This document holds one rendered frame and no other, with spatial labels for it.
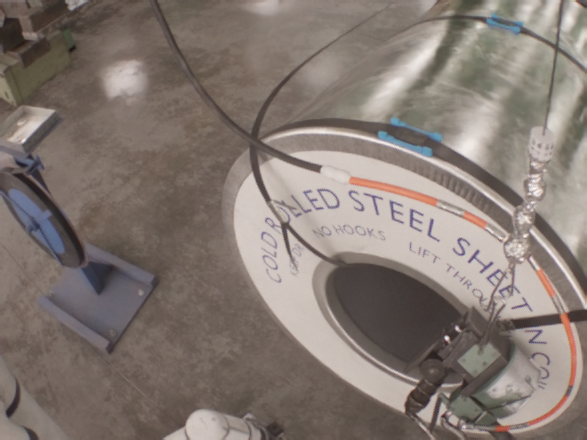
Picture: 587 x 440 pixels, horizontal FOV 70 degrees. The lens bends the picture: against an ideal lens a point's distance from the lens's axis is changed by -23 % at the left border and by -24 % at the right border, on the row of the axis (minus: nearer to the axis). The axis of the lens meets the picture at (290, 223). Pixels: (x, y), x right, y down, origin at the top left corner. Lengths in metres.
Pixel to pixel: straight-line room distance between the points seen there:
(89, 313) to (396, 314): 1.59
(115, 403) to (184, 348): 0.46
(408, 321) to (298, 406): 0.67
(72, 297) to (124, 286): 0.34
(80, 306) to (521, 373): 2.22
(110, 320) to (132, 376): 0.35
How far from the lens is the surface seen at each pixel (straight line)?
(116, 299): 2.64
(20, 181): 2.08
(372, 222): 1.09
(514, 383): 1.05
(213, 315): 2.41
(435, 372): 1.10
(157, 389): 2.30
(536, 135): 0.62
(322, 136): 1.01
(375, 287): 1.62
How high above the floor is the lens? 1.95
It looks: 47 degrees down
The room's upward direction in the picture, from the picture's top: 11 degrees counter-clockwise
